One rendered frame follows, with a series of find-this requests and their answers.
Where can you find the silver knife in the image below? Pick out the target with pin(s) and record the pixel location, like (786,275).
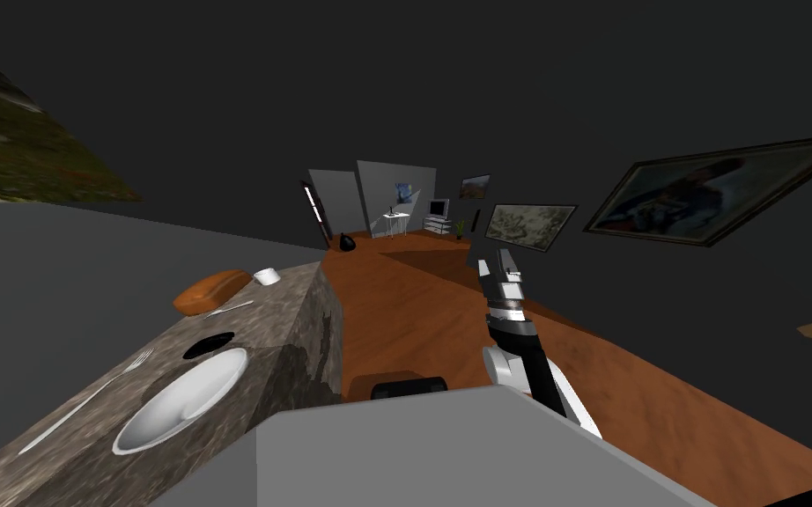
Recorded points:
(230,308)

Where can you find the white plate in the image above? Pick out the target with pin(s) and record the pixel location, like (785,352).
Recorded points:
(180,401)

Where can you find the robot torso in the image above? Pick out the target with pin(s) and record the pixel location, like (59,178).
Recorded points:
(448,458)

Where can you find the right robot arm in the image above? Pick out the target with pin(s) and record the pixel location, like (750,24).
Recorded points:
(527,355)

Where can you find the green hillside picture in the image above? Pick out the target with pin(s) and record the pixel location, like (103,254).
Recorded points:
(18,148)

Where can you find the small framed brown picture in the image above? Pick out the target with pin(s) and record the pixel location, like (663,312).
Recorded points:
(475,186)

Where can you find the white cup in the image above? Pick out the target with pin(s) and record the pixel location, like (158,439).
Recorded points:
(267,277)

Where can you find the green potted plant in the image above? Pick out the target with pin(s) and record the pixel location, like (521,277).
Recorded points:
(459,229)

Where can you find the brown bread loaf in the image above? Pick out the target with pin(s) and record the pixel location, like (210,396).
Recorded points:
(210,291)

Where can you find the blue night sky picture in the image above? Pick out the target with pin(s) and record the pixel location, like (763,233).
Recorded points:
(404,193)

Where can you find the framed grey landscape picture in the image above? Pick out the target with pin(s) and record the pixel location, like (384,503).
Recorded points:
(527,226)

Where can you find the silver fork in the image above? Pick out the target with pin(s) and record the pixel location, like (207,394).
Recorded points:
(82,405)

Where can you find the black bag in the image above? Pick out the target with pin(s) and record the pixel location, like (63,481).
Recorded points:
(347,243)

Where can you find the dark open door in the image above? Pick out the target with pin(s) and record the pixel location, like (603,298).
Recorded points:
(316,211)

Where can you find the black round bowl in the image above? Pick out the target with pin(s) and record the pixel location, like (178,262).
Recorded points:
(209,345)

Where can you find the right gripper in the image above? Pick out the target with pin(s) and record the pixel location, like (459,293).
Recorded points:
(506,287)

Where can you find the small white table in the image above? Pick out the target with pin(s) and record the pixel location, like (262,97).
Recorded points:
(397,217)

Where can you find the television on white stand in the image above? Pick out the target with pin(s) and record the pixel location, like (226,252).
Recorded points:
(438,209)

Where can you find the large framed portrait picture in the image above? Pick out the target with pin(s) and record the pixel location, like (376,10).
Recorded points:
(716,190)

